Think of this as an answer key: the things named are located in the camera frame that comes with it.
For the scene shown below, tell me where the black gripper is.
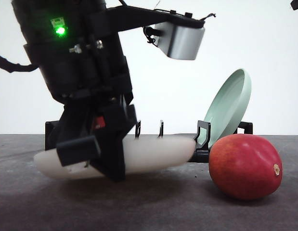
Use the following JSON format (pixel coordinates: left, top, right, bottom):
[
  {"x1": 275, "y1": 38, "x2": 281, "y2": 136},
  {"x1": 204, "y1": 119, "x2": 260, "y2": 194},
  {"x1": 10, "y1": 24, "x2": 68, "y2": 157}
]
[
  {"x1": 11, "y1": 0, "x2": 133, "y2": 103},
  {"x1": 290, "y1": 0, "x2": 298, "y2": 10}
]

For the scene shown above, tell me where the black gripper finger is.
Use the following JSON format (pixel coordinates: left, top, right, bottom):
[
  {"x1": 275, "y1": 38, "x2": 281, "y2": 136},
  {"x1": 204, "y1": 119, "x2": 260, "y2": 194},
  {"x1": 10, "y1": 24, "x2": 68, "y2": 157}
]
[
  {"x1": 94, "y1": 97, "x2": 137, "y2": 182},
  {"x1": 56, "y1": 101, "x2": 101, "y2": 167}
]

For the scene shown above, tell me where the white plate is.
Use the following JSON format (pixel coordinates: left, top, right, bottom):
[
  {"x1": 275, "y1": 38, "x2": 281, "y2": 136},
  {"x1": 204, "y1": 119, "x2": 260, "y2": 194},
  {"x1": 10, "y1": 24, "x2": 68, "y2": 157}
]
[{"x1": 34, "y1": 135, "x2": 196, "y2": 180}]

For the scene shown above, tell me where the red pomegranate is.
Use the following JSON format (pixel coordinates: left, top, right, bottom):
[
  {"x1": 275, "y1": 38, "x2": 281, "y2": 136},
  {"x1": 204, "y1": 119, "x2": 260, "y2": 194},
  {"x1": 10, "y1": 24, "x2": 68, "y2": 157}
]
[{"x1": 208, "y1": 134, "x2": 283, "y2": 200}]

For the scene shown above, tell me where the green plate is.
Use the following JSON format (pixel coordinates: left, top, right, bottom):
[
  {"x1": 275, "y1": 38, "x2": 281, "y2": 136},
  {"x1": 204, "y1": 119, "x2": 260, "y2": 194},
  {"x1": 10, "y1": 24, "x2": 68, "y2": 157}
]
[{"x1": 205, "y1": 69, "x2": 252, "y2": 147}]

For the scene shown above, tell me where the black plastic dish rack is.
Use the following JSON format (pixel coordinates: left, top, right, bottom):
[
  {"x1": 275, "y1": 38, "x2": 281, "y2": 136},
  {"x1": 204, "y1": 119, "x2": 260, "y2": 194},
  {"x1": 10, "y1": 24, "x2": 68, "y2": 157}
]
[{"x1": 45, "y1": 120, "x2": 253, "y2": 163}]

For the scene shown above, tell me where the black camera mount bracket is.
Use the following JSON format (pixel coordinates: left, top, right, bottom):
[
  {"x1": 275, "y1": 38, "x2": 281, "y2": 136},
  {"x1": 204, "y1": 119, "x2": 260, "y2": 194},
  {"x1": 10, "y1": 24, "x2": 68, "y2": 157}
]
[{"x1": 104, "y1": 6, "x2": 205, "y2": 33}]

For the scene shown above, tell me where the black cable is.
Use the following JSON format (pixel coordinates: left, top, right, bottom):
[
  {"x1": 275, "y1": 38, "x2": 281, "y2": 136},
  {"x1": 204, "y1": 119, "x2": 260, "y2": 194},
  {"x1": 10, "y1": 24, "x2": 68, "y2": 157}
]
[{"x1": 0, "y1": 56, "x2": 39, "y2": 73}]

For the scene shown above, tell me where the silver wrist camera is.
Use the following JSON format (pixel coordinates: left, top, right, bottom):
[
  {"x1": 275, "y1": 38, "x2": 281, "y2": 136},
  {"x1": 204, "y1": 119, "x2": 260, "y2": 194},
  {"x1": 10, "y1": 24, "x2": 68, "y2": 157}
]
[{"x1": 155, "y1": 22, "x2": 205, "y2": 60}]

